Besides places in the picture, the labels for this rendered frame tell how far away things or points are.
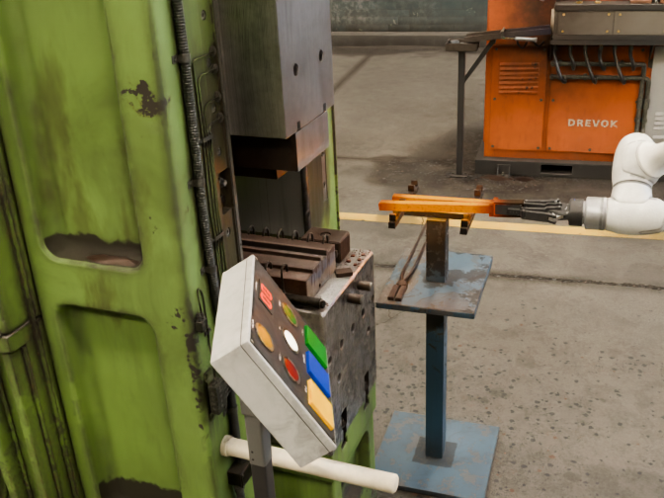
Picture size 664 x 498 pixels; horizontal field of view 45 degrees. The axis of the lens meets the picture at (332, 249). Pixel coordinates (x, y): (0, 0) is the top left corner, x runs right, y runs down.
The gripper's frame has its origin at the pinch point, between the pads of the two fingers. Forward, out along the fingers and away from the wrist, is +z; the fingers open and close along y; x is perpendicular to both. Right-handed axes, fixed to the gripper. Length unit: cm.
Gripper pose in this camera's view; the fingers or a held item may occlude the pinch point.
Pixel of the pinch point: (508, 207)
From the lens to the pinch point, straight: 229.5
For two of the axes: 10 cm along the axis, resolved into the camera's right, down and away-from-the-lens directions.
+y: 3.2, -4.2, 8.5
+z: -9.4, -0.8, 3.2
